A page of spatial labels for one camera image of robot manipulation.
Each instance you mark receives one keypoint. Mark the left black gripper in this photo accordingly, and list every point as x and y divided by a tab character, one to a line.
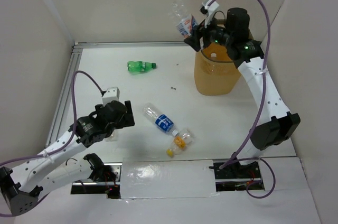
128	114

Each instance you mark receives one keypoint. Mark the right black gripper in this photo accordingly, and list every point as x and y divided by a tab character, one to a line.
194	40

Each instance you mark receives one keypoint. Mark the clear bottle orange white label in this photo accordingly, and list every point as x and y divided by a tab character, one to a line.
183	20

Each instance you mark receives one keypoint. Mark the clear bottle red label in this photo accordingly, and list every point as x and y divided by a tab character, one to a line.
113	137

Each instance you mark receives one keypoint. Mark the clear bottle blue label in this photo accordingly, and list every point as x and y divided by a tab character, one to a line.
159	119

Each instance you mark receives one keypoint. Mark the clear bottle yellow cap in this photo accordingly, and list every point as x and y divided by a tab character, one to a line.
180	143

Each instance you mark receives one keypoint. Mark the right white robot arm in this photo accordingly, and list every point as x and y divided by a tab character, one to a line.
275	122

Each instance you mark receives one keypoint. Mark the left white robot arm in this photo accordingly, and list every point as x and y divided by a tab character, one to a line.
24	186

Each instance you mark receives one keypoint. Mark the orange mesh waste bin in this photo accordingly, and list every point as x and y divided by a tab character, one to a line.
219	76

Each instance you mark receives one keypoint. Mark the green plastic bottle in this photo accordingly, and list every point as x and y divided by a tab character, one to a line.
140	66

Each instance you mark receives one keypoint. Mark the white tape sheet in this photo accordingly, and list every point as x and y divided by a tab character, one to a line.
167	179

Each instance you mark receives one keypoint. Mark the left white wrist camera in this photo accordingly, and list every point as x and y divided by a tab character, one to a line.
111	94

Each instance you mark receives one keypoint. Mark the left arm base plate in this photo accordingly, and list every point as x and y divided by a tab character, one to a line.
105	185

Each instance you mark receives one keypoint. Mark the aluminium frame rail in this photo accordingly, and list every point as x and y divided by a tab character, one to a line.
170	87

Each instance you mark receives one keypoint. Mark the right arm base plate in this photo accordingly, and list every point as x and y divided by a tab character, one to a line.
237	177

